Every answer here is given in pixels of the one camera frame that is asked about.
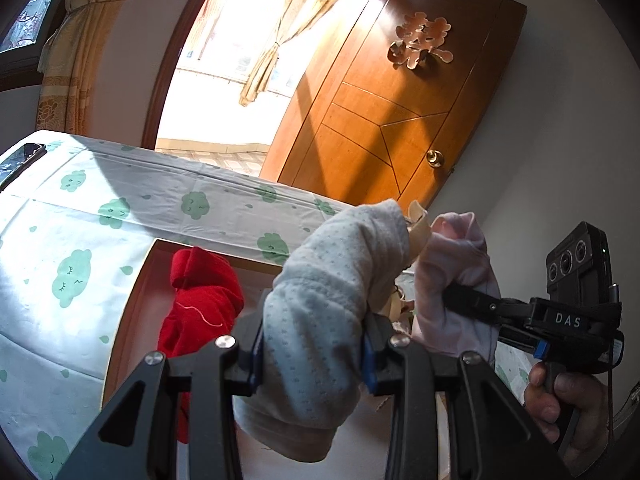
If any brown doorway frame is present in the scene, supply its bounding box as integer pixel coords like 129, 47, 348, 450
141, 0, 232, 151

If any white box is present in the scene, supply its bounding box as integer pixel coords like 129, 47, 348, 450
102, 237, 451, 480

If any cream tied curtain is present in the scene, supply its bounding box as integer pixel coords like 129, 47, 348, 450
238, 0, 362, 109

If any person's right hand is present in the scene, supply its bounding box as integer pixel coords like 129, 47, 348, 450
522, 360, 612, 462

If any paper cut door decoration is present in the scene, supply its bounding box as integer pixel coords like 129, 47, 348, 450
384, 12, 457, 72

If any wooden door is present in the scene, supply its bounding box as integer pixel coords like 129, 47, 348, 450
260, 0, 529, 209

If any grey dotted underwear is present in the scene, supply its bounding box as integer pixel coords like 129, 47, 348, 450
232, 199, 415, 463

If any pale pink underwear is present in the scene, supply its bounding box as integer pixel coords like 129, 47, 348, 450
411, 211, 502, 386

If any red fleece garment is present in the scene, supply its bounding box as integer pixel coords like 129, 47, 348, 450
157, 246, 246, 446

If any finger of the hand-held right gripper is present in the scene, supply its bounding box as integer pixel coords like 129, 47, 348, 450
496, 324, 549, 362
442, 282, 534, 322

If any yellow patterned curtain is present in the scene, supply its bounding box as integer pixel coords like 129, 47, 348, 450
34, 0, 147, 137

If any black smartphone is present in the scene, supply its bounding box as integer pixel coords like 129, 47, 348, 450
0, 142, 47, 192

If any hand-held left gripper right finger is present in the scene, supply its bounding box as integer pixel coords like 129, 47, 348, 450
362, 310, 575, 480

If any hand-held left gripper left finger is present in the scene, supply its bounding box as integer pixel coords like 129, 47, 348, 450
55, 310, 266, 480

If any beige lace-edged underwear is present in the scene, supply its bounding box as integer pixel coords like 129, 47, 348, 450
385, 200, 432, 333

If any dark framed window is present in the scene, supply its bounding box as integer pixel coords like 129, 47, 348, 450
0, 0, 72, 78

